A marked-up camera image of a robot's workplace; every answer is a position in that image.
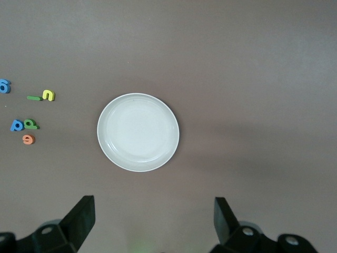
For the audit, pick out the orange letter e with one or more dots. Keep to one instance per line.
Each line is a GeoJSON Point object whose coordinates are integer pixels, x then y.
{"type": "Point", "coordinates": [31, 141]}

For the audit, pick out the green letter p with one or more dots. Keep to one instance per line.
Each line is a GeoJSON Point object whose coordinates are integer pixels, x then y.
{"type": "Point", "coordinates": [34, 126]}

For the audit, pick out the yellow letter u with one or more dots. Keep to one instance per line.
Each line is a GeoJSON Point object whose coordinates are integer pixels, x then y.
{"type": "Point", "coordinates": [51, 95]}

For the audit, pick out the green letter l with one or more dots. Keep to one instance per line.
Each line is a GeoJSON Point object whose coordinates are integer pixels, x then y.
{"type": "Point", "coordinates": [34, 98]}

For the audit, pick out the beige brown plate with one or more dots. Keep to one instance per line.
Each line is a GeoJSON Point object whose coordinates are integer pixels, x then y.
{"type": "Point", "coordinates": [138, 132]}

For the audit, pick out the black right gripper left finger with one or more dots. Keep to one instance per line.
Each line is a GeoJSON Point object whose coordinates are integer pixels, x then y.
{"type": "Point", "coordinates": [71, 232]}

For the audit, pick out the blue letter d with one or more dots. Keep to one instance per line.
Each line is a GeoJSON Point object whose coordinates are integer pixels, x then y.
{"type": "Point", "coordinates": [13, 127]}

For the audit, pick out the blue letter g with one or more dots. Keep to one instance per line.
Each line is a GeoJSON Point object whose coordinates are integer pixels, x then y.
{"type": "Point", "coordinates": [8, 88]}

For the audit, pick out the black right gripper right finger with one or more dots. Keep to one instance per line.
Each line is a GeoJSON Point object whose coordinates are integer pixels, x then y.
{"type": "Point", "coordinates": [231, 237]}

